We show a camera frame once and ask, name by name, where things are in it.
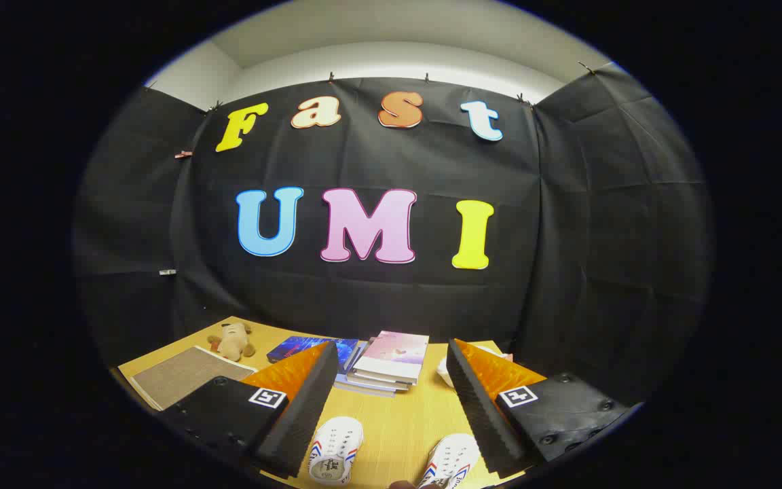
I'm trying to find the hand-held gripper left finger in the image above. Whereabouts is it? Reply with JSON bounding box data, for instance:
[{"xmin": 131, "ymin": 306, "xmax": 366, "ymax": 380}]
[{"xmin": 160, "ymin": 341, "xmax": 339, "ymax": 479}]

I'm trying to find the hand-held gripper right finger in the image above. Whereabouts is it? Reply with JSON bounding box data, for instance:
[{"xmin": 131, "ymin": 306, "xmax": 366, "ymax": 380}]
[{"xmin": 447, "ymin": 338, "xmax": 643, "ymax": 478}]

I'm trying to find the white striped canvas shoe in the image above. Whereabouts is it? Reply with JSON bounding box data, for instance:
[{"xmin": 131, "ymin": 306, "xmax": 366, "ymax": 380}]
[
  {"xmin": 308, "ymin": 416, "xmax": 365, "ymax": 486},
  {"xmin": 418, "ymin": 433, "xmax": 481, "ymax": 489}
]

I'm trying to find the beige fabric storage box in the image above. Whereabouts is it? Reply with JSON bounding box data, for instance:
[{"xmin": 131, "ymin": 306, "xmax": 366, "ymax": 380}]
[{"xmin": 130, "ymin": 346, "xmax": 257, "ymax": 412}]

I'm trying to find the white plush toy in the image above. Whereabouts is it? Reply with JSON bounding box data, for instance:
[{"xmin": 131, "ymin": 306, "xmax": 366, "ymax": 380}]
[{"xmin": 436, "ymin": 345, "xmax": 514, "ymax": 389}]

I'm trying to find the light blue cover book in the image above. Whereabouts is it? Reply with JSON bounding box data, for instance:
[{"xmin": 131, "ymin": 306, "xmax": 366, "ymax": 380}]
[{"xmin": 333, "ymin": 348, "xmax": 397, "ymax": 398}]

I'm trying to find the dark blue book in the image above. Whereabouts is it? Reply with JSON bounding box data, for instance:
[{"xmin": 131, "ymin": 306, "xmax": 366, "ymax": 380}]
[{"xmin": 267, "ymin": 336, "xmax": 359, "ymax": 373}]

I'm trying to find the white cover book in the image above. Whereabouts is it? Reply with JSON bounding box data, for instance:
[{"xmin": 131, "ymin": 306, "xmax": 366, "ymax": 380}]
[{"xmin": 346, "ymin": 343, "xmax": 411, "ymax": 392}]

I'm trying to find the brown plush toy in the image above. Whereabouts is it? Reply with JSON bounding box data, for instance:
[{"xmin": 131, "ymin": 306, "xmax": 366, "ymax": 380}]
[{"xmin": 207, "ymin": 323, "xmax": 257, "ymax": 362}]

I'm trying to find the pink cover book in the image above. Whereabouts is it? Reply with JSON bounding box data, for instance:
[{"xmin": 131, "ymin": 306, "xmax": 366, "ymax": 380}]
[{"xmin": 352, "ymin": 331, "xmax": 430, "ymax": 386}]

